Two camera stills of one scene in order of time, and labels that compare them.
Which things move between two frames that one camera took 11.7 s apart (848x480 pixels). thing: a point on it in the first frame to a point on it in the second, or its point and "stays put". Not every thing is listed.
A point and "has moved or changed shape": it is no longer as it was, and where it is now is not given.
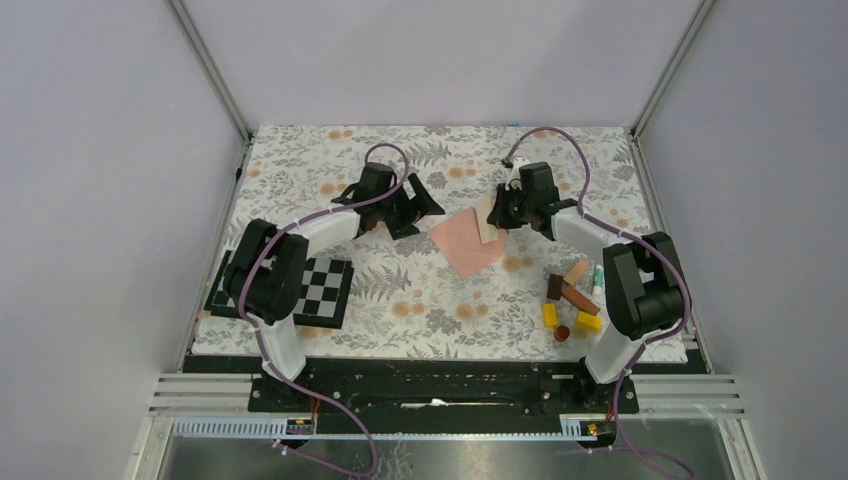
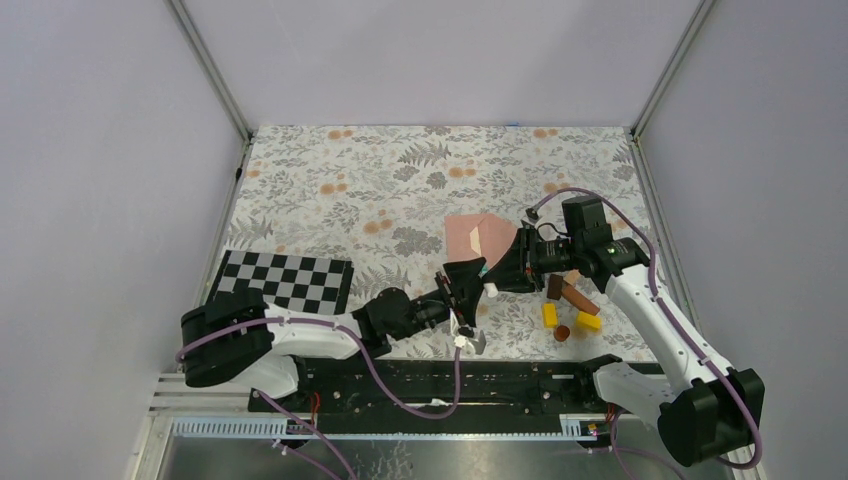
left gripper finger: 401,226 to 465,293
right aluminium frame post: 704,8 stays put
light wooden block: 578,269 stays put
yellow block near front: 550,315 stays put
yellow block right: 589,321 stays put
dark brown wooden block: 555,287 stays put
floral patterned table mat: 468,242 stays put
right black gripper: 498,216 to 515,271
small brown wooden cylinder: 561,333 stays put
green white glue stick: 599,290 has moved or changed shape
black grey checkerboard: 323,302 stays put
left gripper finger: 423,202 to 464,276
